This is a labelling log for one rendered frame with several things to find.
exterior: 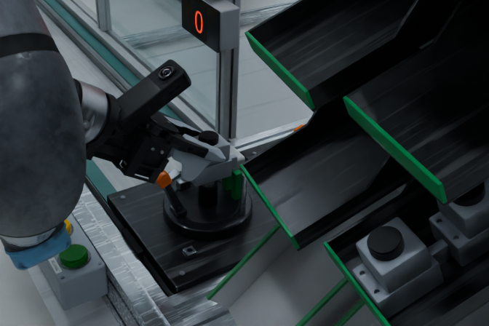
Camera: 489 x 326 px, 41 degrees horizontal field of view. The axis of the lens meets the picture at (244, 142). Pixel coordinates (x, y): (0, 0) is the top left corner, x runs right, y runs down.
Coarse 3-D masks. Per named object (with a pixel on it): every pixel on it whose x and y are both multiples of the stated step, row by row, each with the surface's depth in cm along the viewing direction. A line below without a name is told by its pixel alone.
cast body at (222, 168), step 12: (204, 132) 97; (216, 132) 99; (216, 144) 96; (228, 144) 97; (228, 156) 98; (204, 168) 96; (216, 168) 98; (228, 168) 99; (192, 180) 97; (204, 180) 98
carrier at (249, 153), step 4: (272, 140) 122; (276, 140) 122; (264, 144) 121; (268, 144) 121; (272, 144) 121; (248, 148) 120; (252, 148) 120; (256, 148) 120; (260, 148) 120; (264, 148) 120; (240, 152) 119; (244, 152) 119; (248, 152) 119; (252, 152) 119; (256, 152) 119; (244, 156) 118; (248, 156) 118; (252, 156) 118
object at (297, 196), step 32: (320, 128) 75; (352, 128) 74; (256, 160) 74; (288, 160) 75; (320, 160) 73; (352, 160) 71; (384, 160) 64; (256, 192) 73; (288, 192) 71; (320, 192) 69; (352, 192) 68; (384, 192) 66; (288, 224) 68; (320, 224) 65
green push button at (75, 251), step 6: (72, 246) 96; (78, 246) 96; (66, 252) 95; (72, 252) 95; (78, 252) 95; (84, 252) 95; (60, 258) 94; (66, 258) 94; (72, 258) 94; (78, 258) 94; (84, 258) 95; (66, 264) 94; (72, 264) 94; (78, 264) 94
